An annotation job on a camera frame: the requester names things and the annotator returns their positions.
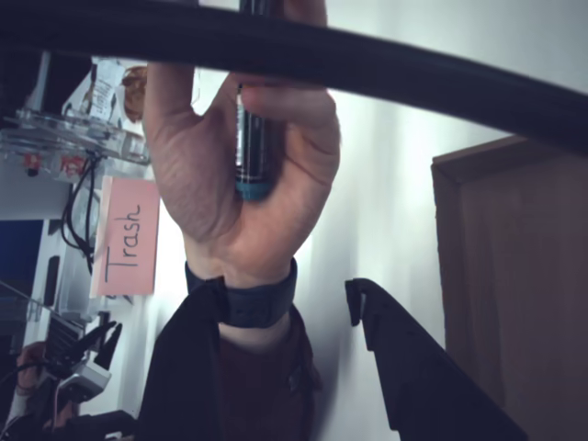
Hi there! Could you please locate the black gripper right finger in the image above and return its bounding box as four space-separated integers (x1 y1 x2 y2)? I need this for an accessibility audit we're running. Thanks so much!
344 277 530 441

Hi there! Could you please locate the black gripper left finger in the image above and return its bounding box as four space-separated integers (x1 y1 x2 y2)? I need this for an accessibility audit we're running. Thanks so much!
137 275 226 441

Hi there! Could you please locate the green black marker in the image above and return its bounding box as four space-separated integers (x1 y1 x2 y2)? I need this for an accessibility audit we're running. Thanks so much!
233 0 277 203

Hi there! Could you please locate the man's left forearm maroon sleeve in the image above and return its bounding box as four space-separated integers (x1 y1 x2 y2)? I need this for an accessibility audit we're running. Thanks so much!
215 305 322 441

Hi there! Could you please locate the man's left hand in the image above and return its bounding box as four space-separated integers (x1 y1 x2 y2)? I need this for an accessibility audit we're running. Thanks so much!
141 0 342 288

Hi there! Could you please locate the grey smartwatch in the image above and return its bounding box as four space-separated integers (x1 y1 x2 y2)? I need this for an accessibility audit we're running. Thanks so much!
185 257 299 330

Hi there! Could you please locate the brown cardboard box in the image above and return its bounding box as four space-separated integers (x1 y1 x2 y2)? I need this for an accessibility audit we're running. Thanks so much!
430 135 588 441

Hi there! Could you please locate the pink trash paper note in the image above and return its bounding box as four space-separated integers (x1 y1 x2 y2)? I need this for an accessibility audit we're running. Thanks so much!
89 176 160 298

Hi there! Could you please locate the clear acrylic stand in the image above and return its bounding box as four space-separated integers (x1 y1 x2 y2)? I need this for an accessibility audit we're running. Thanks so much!
0 107 151 166

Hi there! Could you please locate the printed snack bag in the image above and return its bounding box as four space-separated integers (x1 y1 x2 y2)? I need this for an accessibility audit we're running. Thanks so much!
62 62 148 125

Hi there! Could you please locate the black cable bundle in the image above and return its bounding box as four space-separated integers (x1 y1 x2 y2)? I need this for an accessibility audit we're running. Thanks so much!
62 153 100 272

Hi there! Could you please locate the thick black camera cable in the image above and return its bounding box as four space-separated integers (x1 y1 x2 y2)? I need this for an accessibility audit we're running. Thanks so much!
0 0 588 155

